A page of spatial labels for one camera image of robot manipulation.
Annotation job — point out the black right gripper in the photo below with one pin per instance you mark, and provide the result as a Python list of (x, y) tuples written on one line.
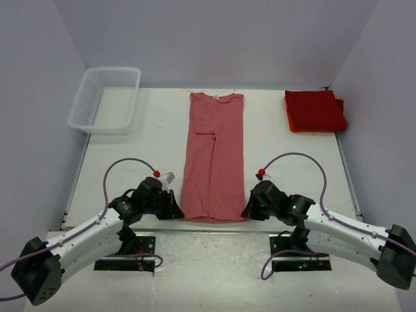
[(251, 212)]

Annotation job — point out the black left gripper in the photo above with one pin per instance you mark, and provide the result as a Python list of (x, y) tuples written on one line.
[(171, 210)]

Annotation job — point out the pink t shirt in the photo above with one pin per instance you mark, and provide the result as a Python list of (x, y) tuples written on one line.
[(213, 179)]

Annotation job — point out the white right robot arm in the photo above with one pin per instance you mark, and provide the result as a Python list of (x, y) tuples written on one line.
[(390, 253)]

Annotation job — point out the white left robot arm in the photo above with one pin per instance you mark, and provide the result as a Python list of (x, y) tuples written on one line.
[(44, 266)]

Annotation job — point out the folded dark red t shirt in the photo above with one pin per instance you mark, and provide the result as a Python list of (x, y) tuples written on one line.
[(309, 97)]

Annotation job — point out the white plastic basket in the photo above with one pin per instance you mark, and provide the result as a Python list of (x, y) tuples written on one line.
[(105, 101)]

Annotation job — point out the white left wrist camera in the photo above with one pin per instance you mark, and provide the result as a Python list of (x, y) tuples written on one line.
[(166, 179)]

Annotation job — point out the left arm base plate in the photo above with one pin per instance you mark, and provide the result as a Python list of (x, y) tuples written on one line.
[(123, 261)]

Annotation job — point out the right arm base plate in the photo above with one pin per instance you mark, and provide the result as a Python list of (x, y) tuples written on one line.
[(294, 262)]

